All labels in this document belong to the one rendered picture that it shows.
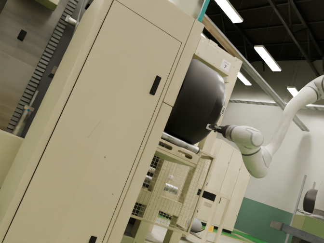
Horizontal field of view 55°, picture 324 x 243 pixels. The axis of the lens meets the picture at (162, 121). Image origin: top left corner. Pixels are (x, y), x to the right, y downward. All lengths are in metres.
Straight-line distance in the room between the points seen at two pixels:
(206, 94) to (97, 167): 1.03
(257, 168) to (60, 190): 0.97
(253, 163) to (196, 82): 0.62
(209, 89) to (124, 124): 0.95
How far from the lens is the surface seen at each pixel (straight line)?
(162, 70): 1.20
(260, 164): 1.64
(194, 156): 2.03
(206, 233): 4.44
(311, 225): 1.83
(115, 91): 1.11
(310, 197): 7.45
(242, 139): 1.55
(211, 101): 1.96
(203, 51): 2.56
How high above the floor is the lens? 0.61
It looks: 11 degrees up
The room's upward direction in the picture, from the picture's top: 21 degrees clockwise
